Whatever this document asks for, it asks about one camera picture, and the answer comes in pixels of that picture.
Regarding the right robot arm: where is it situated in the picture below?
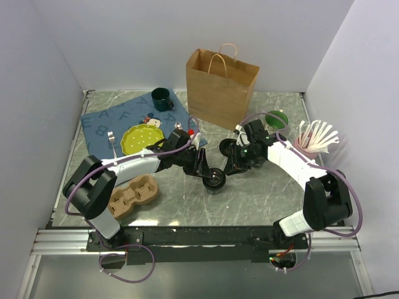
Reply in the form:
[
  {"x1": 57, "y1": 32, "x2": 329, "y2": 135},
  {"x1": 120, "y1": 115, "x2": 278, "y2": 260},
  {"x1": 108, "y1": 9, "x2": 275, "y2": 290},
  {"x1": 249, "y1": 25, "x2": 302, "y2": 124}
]
[{"x1": 219, "y1": 120, "x2": 353, "y2": 249}]

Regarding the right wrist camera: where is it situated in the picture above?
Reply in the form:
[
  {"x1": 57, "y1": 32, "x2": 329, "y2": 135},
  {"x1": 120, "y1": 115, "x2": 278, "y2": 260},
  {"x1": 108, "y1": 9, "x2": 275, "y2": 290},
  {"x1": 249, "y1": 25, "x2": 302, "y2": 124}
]
[{"x1": 234, "y1": 125, "x2": 249, "y2": 146}]

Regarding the silver fork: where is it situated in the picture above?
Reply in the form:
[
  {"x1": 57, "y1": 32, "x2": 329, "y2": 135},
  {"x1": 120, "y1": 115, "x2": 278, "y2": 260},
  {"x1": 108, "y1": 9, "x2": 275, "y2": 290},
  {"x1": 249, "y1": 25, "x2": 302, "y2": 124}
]
[{"x1": 107, "y1": 131, "x2": 118, "y2": 159}]

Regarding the silver spoon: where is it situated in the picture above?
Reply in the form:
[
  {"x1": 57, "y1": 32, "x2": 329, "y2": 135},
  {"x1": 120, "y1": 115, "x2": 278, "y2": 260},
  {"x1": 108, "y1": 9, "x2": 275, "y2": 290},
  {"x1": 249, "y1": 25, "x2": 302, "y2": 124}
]
[{"x1": 175, "y1": 122, "x2": 183, "y2": 130}]

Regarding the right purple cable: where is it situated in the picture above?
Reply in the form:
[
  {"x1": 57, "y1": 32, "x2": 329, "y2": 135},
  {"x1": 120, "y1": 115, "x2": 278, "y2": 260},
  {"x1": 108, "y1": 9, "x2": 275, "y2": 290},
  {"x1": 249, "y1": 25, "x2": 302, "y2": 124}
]
[{"x1": 236, "y1": 112, "x2": 364, "y2": 238}]

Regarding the brown paper bag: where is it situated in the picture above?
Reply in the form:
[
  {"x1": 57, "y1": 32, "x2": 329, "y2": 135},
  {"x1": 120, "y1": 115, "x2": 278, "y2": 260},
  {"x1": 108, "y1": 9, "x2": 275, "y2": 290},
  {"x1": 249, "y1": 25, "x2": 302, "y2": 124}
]
[{"x1": 186, "y1": 49, "x2": 259, "y2": 131}]

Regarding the blue letter placemat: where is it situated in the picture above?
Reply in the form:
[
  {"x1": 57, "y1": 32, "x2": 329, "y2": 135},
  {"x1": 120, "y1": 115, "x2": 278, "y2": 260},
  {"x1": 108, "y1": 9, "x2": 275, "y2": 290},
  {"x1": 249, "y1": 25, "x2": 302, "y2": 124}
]
[{"x1": 80, "y1": 90, "x2": 196, "y2": 159}]

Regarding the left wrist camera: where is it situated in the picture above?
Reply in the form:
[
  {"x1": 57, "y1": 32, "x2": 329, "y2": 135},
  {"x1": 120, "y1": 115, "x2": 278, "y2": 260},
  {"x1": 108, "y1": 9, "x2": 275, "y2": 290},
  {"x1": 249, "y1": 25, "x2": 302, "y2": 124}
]
[{"x1": 188, "y1": 129, "x2": 208, "y2": 150}]

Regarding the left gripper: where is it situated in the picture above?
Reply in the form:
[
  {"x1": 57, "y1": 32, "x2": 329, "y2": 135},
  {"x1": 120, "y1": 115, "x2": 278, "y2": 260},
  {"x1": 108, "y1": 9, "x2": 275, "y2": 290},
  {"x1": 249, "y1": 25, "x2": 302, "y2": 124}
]
[{"x1": 174, "y1": 148, "x2": 212, "y2": 179}]

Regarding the cartoon character coaster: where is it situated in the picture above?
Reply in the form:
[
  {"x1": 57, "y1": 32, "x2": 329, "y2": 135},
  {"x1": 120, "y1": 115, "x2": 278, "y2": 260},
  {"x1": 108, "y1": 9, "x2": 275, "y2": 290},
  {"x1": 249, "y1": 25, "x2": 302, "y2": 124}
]
[{"x1": 140, "y1": 113, "x2": 161, "y2": 128}]

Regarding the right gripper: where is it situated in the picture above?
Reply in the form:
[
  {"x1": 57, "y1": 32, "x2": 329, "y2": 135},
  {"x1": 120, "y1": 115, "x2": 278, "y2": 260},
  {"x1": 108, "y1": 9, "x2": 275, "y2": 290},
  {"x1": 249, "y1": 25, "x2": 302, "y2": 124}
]
[{"x1": 222, "y1": 143, "x2": 261, "y2": 176}]

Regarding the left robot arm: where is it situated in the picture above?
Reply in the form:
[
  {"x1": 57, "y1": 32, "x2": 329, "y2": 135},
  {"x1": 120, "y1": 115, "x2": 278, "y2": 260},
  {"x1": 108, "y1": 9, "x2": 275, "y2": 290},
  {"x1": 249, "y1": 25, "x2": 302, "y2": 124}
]
[{"x1": 62, "y1": 129, "x2": 216, "y2": 250}]

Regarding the cardboard cup carrier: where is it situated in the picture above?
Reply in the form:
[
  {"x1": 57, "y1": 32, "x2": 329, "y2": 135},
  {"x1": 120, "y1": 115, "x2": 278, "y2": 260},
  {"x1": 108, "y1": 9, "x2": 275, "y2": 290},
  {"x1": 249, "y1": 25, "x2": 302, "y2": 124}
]
[{"x1": 108, "y1": 174, "x2": 159, "y2": 220}]

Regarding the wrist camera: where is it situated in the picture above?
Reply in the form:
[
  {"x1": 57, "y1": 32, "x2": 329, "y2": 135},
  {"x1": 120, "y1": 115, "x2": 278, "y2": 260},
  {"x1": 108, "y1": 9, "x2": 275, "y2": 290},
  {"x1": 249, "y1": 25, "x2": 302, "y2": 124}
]
[
  {"x1": 234, "y1": 125, "x2": 249, "y2": 146},
  {"x1": 188, "y1": 129, "x2": 208, "y2": 150}
]

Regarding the dark green mug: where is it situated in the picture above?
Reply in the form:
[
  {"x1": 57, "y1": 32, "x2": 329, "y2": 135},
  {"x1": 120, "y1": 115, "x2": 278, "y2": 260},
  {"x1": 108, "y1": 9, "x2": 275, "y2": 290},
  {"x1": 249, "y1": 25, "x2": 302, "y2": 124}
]
[{"x1": 151, "y1": 87, "x2": 174, "y2": 112}]

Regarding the black plastic lid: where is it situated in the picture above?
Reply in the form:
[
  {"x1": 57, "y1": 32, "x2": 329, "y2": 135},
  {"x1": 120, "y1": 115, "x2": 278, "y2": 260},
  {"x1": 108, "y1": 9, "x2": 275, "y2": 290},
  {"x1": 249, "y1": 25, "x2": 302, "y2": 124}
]
[
  {"x1": 219, "y1": 138, "x2": 236, "y2": 157},
  {"x1": 203, "y1": 168, "x2": 226, "y2": 189}
]

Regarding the purple cable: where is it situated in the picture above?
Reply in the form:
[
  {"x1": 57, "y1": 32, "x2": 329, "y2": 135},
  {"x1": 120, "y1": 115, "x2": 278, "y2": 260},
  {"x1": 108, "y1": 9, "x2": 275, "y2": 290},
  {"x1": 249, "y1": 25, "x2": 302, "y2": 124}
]
[
  {"x1": 64, "y1": 116, "x2": 200, "y2": 231},
  {"x1": 236, "y1": 112, "x2": 364, "y2": 238}
]

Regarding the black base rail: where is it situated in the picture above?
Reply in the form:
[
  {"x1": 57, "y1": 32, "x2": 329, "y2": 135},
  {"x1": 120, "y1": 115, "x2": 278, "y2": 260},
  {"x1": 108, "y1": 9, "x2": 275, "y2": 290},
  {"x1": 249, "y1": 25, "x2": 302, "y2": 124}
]
[{"x1": 86, "y1": 225, "x2": 309, "y2": 265}]

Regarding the pink stirrer cup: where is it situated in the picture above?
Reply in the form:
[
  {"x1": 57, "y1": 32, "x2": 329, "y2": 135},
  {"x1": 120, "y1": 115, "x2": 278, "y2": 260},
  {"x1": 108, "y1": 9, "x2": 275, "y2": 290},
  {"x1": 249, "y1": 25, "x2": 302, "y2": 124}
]
[{"x1": 294, "y1": 133, "x2": 329, "y2": 159}]

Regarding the white mug green inside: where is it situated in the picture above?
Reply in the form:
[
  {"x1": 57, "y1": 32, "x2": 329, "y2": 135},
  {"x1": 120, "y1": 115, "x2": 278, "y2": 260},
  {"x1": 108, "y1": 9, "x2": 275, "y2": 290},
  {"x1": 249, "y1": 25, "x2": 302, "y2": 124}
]
[{"x1": 264, "y1": 110, "x2": 289, "y2": 130}]

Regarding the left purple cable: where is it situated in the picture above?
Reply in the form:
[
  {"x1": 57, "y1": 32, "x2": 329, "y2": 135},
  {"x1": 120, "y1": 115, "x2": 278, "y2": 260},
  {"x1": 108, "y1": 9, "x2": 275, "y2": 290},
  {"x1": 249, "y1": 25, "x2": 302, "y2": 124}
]
[{"x1": 64, "y1": 116, "x2": 200, "y2": 231}]

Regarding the yellow dotted plate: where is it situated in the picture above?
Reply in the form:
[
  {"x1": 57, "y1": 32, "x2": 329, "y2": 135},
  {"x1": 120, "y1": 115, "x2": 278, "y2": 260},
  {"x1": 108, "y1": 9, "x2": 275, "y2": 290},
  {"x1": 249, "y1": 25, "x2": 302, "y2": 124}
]
[{"x1": 120, "y1": 124, "x2": 164, "y2": 156}]

